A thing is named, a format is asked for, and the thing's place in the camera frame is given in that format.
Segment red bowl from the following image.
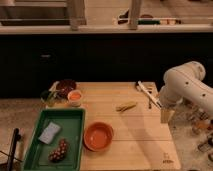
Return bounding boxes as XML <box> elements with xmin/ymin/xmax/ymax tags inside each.
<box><xmin>83</xmin><ymin>122</ymin><xmax>114</xmax><ymax>152</ymax></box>

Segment small orange-filled white cup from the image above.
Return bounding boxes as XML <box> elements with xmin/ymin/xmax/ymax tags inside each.
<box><xmin>67</xmin><ymin>90</ymin><xmax>82</xmax><ymax>107</ymax></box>

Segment dark maroon bowl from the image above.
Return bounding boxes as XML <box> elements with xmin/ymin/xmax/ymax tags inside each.
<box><xmin>56</xmin><ymin>79</ymin><xmax>77</xmax><ymax>98</ymax></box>

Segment wooden post right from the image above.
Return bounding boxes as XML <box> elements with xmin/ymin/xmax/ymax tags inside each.
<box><xmin>129</xmin><ymin>0</ymin><xmax>142</xmax><ymax>30</ymax></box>

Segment wooden post left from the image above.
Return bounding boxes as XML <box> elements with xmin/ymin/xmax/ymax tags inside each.
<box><xmin>66</xmin><ymin>0</ymin><xmax>86</xmax><ymax>31</ymax></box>

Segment dark red grape bunch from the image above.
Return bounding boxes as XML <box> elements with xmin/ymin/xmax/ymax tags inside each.
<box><xmin>48</xmin><ymin>139</ymin><xmax>68</xmax><ymax>163</ymax></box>

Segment green vegetables dish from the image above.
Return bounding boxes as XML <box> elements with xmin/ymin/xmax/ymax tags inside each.
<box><xmin>40</xmin><ymin>90</ymin><xmax>64</xmax><ymax>107</ymax></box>

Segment black stand pole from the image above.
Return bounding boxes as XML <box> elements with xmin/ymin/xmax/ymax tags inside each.
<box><xmin>7</xmin><ymin>128</ymin><xmax>21</xmax><ymax>171</ymax></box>

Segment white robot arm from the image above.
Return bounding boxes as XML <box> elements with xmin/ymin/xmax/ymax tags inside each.
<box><xmin>159</xmin><ymin>61</ymin><xmax>213</xmax><ymax>123</ymax></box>

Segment wooden post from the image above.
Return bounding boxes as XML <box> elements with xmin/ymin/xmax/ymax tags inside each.
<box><xmin>66</xmin><ymin>0</ymin><xmax>86</xmax><ymax>31</ymax></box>
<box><xmin>129</xmin><ymin>0</ymin><xmax>142</xmax><ymax>30</ymax></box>

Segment green plastic tray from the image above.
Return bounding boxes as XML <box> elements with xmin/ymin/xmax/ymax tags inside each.
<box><xmin>21</xmin><ymin>108</ymin><xmax>85</xmax><ymax>171</ymax></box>

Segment clutter on back shelf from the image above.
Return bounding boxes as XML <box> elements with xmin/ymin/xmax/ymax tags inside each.
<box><xmin>115</xmin><ymin>11</ymin><xmax>182</xmax><ymax>25</ymax></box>

